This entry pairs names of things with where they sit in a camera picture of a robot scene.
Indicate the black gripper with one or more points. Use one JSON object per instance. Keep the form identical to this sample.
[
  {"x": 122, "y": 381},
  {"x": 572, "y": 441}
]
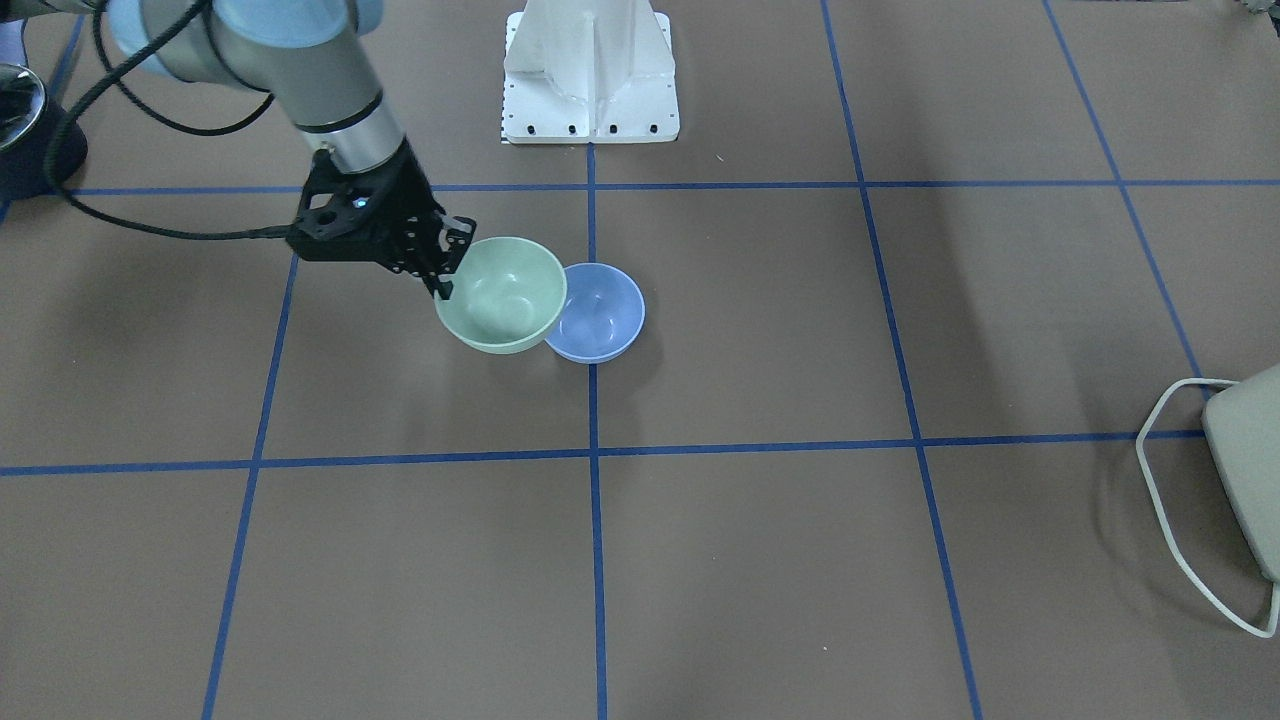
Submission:
[{"x": 407, "y": 206}]

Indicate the green bowl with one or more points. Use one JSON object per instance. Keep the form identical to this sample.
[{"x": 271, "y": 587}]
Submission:
[{"x": 507, "y": 295}]

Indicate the blue bowl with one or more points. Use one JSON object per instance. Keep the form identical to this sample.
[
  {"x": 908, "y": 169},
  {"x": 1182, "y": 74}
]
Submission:
[{"x": 603, "y": 314}]

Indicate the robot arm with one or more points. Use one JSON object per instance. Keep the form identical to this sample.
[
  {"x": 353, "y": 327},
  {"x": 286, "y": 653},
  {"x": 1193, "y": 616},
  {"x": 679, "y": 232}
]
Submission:
[{"x": 308, "y": 55}]

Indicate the dark blue saucepan with lid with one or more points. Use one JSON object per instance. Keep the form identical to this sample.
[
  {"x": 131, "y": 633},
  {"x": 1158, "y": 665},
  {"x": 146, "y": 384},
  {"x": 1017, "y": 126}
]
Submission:
[{"x": 30, "y": 117}]

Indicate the cream toaster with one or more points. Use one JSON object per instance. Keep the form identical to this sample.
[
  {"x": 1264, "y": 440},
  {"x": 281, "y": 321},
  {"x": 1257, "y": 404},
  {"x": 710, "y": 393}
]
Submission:
[{"x": 1241, "y": 424}]

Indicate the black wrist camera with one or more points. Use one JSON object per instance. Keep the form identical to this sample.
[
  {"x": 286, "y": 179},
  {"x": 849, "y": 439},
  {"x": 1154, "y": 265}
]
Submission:
[{"x": 340, "y": 217}]

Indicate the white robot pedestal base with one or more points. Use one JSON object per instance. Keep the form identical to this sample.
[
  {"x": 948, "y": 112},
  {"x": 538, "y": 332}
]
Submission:
[{"x": 589, "y": 72}]

